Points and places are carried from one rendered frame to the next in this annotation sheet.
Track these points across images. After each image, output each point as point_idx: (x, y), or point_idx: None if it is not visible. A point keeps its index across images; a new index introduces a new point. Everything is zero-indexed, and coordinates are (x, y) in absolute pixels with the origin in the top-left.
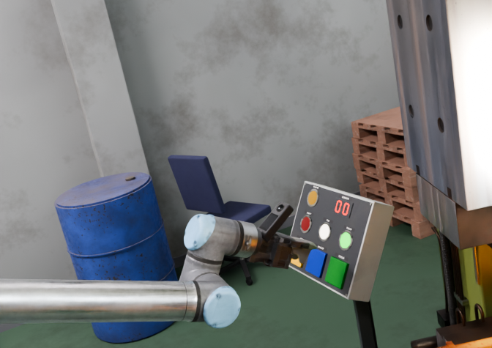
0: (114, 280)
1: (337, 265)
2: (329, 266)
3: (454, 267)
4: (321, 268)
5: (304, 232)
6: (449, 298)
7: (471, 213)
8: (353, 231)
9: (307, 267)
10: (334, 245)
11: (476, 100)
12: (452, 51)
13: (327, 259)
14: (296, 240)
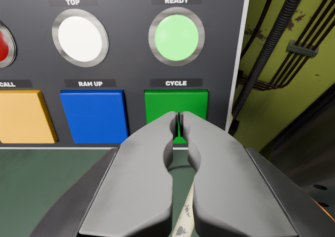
0: None
1: (178, 105)
2: (149, 115)
3: (322, 8)
4: (126, 125)
5: (1, 66)
6: (267, 54)
7: None
8: (197, 2)
9: (78, 137)
10: (140, 64)
11: None
12: None
13: (130, 102)
14: (269, 230)
